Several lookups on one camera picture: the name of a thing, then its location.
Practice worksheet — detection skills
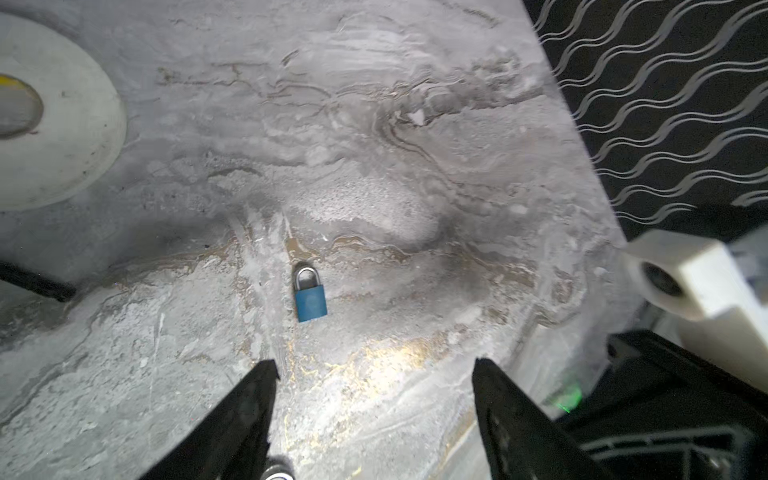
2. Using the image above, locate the black hex key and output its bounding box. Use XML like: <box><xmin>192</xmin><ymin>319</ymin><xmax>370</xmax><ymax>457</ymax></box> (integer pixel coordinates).
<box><xmin>1</xmin><ymin>261</ymin><xmax>77</xmax><ymax>303</ymax></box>

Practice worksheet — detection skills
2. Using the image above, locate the small blue padlock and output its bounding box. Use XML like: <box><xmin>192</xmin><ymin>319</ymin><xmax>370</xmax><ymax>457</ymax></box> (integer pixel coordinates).
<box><xmin>293</xmin><ymin>262</ymin><xmax>328</xmax><ymax>323</ymax></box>

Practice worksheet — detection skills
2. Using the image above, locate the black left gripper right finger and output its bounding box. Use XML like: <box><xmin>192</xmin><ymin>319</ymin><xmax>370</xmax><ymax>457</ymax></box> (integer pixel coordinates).
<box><xmin>472</xmin><ymin>358</ymin><xmax>612</xmax><ymax>479</ymax></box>

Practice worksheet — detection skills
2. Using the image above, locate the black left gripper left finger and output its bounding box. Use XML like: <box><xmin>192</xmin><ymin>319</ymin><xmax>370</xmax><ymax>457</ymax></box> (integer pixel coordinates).
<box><xmin>142</xmin><ymin>360</ymin><xmax>279</xmax><ymax>479</ymax></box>

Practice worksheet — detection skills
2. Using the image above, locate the white tape roll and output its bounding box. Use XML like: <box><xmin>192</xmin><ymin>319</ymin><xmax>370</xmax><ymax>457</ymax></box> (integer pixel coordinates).
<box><xmin>1</xmin><ymin>13</ymin><xmax>127</xmax><ymax>211</ymax></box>

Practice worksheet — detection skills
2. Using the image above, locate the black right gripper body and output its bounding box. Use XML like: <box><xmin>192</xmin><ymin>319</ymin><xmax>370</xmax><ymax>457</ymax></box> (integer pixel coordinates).
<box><xmin>556</xmin><ymin>330</ymin><xmax>767</xmax><ymax>479</ymax></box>

